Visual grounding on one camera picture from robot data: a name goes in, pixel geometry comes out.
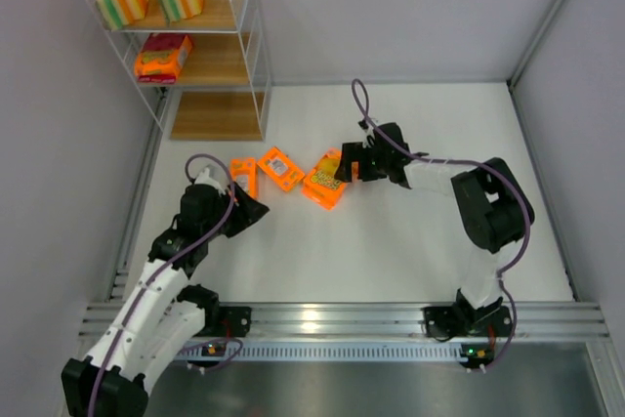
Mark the pink sponge orange box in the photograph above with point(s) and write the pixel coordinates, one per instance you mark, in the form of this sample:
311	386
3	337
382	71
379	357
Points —
162	58

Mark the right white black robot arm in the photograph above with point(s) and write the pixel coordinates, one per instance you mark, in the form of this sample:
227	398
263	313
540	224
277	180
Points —
494	213

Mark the orange box with barcode label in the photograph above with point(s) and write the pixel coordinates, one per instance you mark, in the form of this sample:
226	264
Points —
280	169

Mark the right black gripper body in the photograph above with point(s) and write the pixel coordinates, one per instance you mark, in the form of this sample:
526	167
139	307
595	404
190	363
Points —
364	163

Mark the white wire wooden shelf unit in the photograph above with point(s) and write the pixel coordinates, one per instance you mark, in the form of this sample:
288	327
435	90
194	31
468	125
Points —
225	91

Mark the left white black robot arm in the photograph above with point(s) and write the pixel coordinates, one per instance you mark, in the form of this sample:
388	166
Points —
164	311

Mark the slim orange sponge box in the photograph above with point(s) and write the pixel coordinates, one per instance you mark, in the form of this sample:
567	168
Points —
244	172

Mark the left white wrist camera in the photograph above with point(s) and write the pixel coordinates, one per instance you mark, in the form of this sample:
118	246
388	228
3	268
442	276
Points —
211	176

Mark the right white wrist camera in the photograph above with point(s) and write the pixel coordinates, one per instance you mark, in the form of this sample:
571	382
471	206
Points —
368	126

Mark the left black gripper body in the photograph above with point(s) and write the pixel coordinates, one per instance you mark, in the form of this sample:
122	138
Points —
236	215

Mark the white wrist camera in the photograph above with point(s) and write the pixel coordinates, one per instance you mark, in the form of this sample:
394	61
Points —
211	176
368	126

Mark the aluminium mounting rail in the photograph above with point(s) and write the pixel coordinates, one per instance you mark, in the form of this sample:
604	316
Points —
550	321

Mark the yellow smiley sponge orange box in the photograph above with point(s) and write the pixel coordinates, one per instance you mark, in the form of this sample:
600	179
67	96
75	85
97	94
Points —
320	184

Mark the grey slotted cable duct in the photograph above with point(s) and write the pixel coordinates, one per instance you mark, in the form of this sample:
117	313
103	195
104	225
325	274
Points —
339	351

